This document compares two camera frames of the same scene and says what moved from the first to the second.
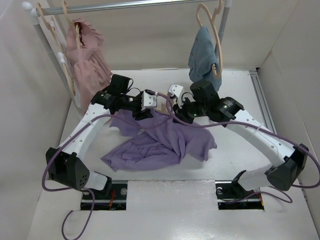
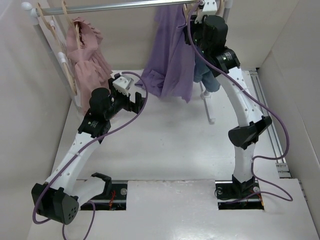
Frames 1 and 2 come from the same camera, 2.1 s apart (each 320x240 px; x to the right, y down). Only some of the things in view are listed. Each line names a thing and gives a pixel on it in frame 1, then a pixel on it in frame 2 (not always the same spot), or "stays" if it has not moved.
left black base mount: x=117 y=201 stays
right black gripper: x=180 y=113 → x=197 y=23
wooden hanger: x=63 y=57 stays
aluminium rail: x=265 y=114 stays
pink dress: x=92 y=70 stays
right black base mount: x=231 y=195 stays
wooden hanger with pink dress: x=75 y=24 stays
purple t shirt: x=158 y=140 → x=169 y=71
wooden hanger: x=164 y=108 → x=188 y=8
